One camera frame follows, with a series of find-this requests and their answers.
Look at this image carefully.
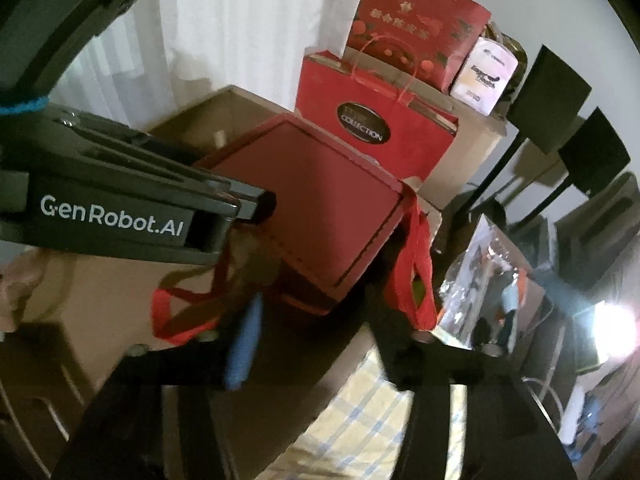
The red gift box with straps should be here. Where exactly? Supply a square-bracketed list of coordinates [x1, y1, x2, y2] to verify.
[151, 114, 436, 344]

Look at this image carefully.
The large cardboard box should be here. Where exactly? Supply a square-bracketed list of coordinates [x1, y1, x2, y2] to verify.
[19, 84, 444, 391]

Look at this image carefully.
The clear plastic packaged item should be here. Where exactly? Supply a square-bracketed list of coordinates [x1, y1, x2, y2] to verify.
[434, 216, 544, 356]

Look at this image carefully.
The yellow plaid bed sheet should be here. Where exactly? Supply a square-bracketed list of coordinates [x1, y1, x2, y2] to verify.
[254, 343, 469, 480]

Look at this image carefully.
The white curtain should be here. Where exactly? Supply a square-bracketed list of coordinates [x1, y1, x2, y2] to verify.
[50, 0, 360, 130]

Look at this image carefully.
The right black speaker on stand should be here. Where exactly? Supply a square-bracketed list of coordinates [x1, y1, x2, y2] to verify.
[511, 107, 631, 232]

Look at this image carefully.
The red collection paper bag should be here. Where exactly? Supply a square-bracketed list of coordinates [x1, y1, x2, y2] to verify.
[295, 52, 459, 181]

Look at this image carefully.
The white pink pouch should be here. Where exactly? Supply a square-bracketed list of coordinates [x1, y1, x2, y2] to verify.
[449, 38, 518, 116]

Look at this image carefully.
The red floral gift bag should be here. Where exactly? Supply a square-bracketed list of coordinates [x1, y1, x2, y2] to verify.
[347, 0, 491, 93]

